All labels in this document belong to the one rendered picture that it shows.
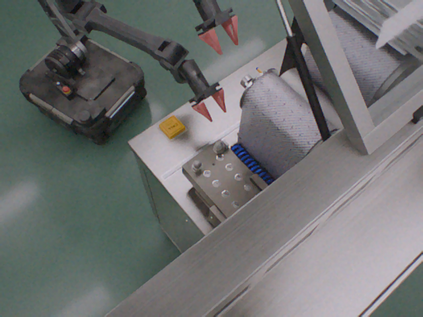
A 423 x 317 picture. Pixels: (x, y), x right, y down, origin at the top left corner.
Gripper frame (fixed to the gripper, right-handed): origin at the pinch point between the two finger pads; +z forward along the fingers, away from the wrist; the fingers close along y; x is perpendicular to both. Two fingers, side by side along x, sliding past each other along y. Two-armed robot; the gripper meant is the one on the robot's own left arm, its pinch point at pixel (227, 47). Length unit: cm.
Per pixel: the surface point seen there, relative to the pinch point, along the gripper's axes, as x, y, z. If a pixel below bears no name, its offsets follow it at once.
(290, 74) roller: 3.9, -12.3, 15.9
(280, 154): 10.0, 5.9, 31.7
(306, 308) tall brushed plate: 50, 37, 40
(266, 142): 5.3, 5.9, 28.2
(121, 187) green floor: -129, 32, 50
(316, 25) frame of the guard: 61, 20, -3
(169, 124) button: -36.5, 15.6, 16.5
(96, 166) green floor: -142, 36, 35
